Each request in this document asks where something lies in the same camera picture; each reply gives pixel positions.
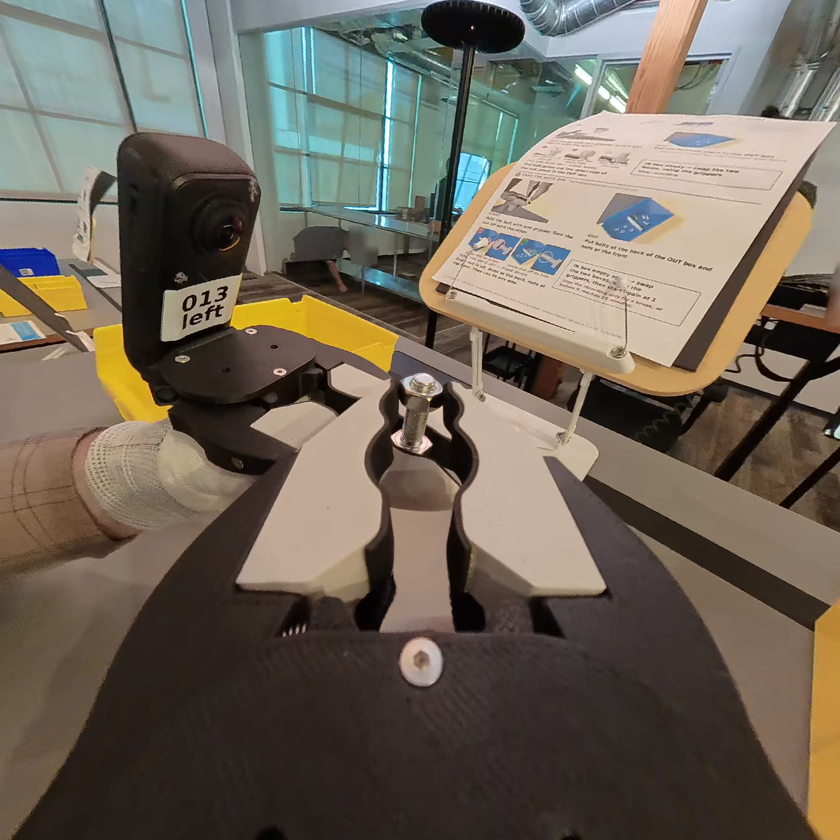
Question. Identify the blue white paper sheet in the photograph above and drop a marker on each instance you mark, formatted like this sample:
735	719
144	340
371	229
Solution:
20	331

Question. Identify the silver hex bolt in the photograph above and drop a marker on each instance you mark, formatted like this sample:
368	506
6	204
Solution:
420	390

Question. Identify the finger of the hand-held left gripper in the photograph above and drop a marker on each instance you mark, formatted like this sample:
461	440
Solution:
357	381
295	423

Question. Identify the printed instruction sheet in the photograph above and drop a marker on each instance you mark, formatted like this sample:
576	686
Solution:
630	223

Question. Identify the black backing board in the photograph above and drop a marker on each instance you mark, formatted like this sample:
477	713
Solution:
742	282

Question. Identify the person's left forearm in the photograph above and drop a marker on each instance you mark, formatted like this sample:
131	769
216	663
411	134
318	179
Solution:
53	499

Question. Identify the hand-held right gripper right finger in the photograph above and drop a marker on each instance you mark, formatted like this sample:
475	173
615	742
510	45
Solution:
525	525

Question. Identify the glass desk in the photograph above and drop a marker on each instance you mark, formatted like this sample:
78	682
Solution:
368	236

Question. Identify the silver hex nut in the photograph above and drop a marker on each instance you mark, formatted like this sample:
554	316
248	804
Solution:
415	441

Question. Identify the background wooden desk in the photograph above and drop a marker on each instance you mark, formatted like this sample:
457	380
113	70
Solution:
794	381

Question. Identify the person's left hand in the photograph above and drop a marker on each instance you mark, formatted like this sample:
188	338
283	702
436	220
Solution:
145	473

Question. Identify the blue plastic bin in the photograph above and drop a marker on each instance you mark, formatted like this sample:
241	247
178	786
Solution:
26	261

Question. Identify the wooden document stand white base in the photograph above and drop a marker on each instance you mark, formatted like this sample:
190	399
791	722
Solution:
735	355

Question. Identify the yellow plastic bin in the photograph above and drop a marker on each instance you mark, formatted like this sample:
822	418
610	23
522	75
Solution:
328	335
827	722

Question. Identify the small yellow bin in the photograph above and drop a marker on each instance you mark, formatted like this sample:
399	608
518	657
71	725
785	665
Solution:
53	294

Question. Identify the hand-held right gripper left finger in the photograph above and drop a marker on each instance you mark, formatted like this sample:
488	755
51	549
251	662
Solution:
315	525

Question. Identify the black floor lamp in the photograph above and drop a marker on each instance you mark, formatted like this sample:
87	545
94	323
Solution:
462	158

